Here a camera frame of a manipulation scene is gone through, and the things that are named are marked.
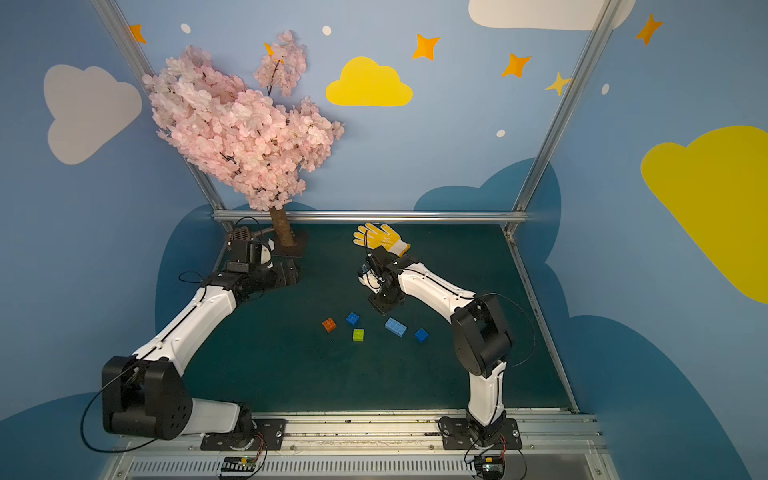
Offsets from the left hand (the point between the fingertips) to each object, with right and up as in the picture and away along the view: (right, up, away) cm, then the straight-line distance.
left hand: (287, 269), depth 87 cm
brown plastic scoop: (-28, +13, +31) cm, 44 cm away
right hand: (+29, -10, +4) cm, 31 cm away
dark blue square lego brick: (+19, -16, +7) cm, 26 cm away
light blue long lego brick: (+32, -19, +6) cm, 38 cm away
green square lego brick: (+21, -21, +4) cm, 30 cm away
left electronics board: (-7, -48, -14) cm, 50 cm away
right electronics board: (+55, -49, -14) cm, 75 cm away
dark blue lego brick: (+40, -21, +4) cm, 45 cm away
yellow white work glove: (+22, +12, +33) cm, 42 cm away
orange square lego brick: (+11, -18, +6) cm, 22 cm away
